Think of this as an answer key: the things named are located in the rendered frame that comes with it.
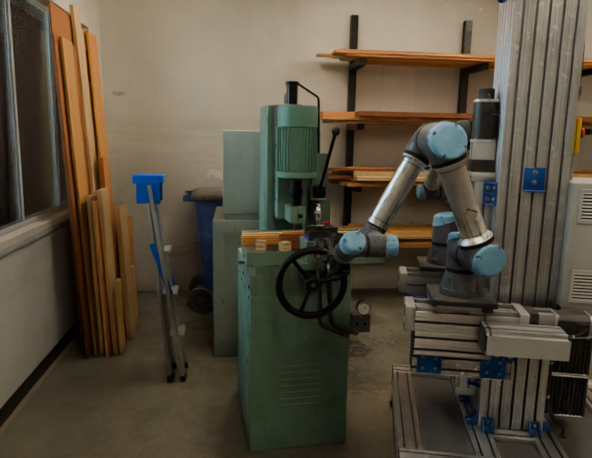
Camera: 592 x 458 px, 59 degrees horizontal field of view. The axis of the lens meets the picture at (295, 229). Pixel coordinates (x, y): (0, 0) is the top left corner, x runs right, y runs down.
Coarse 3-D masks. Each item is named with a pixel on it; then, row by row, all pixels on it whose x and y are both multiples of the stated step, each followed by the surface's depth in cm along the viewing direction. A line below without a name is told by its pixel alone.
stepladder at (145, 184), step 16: (144, 176) 277; (160, 176) 278; (144, 192) 277; (160, 192) 293; (160, 224) 295; (160, 240) 282; (160, 256) 282; (160, 272) 285; (160, 288) 287; (176, 288) 299; (160, 304) 288; (176, 320) 306; (176, 336) 290; (176, 352) 292
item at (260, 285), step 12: (240, 252) 262; (240, 264) 260; (252, 276) 217; (264, 276) 218; (288, 276) 220; (300, 276) 221; (324, 276) 224; (348, 276) 226; (252, 288) 218; (264, 288) 219; (288, 288) 221; (300, 288) 222; (324, 288) 224; (336, 288) 226; (348, 288) 227
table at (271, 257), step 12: (252, 252) 216; (264, 252) 217; (276, 252) 218; (288, 252) 219; (252, 264) 216; (264, 264) 217; (276, 264) 218; (300, 264) 212; (312, 264) 212; (324, 264) 212
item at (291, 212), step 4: (288, 204) 237; (288, 208) 231; (292, 208) 227; (296, 208) 228; (300, 208) 228; (304, 208) 229; (288, 212) 231; (292, 212) 228; (296, 212) 228; (300, 212) 228; (304, 212) 229; (288, 216) 231; (292, 216) 228; (296, 216) 228; (304, 216) 229; (288, 220) 231; (292, 220) 228; (296, 220) 229; (300, 220) 229; (304, 220) 229; (296, 224) 233
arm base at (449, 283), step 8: (448, 272) 189; (456, 272) 186; (464, 272) 185; (448, 280) 188; (456, 280) 186; (464, 280) 185; (472, 280) 186; (440, 288) 191; (448, 288) 189; (456, 288) 186; (464, 288) 185; (472, 288) 185; (480, 288) 188; (456, 296) 186; (464, 296) 185; (472, 296) 185; (480, 296) 188
